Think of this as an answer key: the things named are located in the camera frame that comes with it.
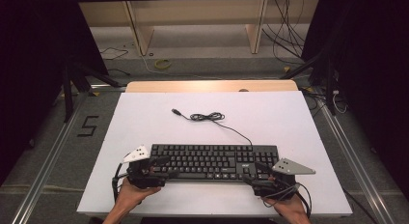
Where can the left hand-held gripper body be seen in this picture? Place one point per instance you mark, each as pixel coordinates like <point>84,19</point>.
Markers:
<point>141,175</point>

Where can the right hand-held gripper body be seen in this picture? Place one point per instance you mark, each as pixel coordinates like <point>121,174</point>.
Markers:
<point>279,185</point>

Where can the black keyboard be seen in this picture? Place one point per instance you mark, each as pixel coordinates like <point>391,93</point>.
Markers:
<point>205,159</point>

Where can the person's left hand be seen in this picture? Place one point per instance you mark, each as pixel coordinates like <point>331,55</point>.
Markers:
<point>131,196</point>

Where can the person's right hand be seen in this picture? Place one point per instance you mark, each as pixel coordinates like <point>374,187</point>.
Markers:
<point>291,208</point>

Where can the white table board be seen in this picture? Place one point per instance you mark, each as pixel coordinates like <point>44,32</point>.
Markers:
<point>273,127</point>

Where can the person's dark clothing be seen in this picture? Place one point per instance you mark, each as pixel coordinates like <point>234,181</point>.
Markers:
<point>205,221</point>

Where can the wooden table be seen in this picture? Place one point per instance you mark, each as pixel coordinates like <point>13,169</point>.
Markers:
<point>193,86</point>

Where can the yellow tape roll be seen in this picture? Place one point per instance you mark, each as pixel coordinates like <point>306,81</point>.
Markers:
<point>157,65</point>

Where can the black metal stand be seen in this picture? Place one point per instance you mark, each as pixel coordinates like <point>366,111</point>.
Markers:
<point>329,89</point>
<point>67,95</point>

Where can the wooden shelf unit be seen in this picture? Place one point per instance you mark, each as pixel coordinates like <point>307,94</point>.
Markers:
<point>141,31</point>

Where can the black curtain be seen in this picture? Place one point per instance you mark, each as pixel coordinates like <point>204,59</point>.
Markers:
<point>376,72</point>
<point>32,72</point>

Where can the aluminium floor rail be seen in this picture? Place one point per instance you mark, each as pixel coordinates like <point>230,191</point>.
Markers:
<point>48,159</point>
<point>350,153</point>

